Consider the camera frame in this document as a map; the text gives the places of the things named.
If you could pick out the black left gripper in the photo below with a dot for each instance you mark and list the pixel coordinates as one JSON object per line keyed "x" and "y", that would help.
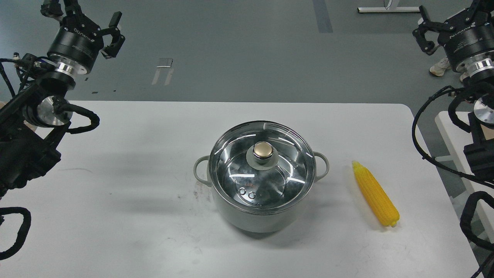
{"x": 75, "y": 40}

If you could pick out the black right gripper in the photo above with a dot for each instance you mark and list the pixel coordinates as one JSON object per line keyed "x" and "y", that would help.
{"x": 469, "y": 42}

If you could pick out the yellow corn cob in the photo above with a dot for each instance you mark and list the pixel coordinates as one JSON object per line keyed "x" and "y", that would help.
{"x": 377, "y": 199}

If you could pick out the glass pot lid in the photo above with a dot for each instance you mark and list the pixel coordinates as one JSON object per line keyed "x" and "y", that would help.
{"x": 262, "y": 166}

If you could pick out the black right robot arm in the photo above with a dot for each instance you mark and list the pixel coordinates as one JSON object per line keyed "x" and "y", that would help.
{"x": 476, "y": 96}

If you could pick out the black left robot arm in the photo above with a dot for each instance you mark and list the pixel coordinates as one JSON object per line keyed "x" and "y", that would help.
{"x": 37, "y": 117}

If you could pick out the grey steel cooking pot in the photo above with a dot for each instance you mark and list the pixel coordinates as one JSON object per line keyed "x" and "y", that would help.
{"x": 258, "y": 222}

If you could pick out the white sneaker left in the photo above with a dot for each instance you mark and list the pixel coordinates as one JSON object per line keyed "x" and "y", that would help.
{"x": 440, "y": 67}

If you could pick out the white sneaker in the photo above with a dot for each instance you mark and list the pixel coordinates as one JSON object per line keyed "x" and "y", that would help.
{"x": 464, "y": 76}
{"x": 440, "y": 67}

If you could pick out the white sneaker right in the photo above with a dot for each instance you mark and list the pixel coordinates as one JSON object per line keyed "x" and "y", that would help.
{"x": 464, "y": 76}

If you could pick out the white stand base bar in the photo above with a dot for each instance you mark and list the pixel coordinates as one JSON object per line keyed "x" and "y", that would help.
{"x": 384, "y": 10}

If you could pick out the white side table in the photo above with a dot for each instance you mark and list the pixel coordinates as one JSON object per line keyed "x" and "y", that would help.
{"x": 455, "y": 140}

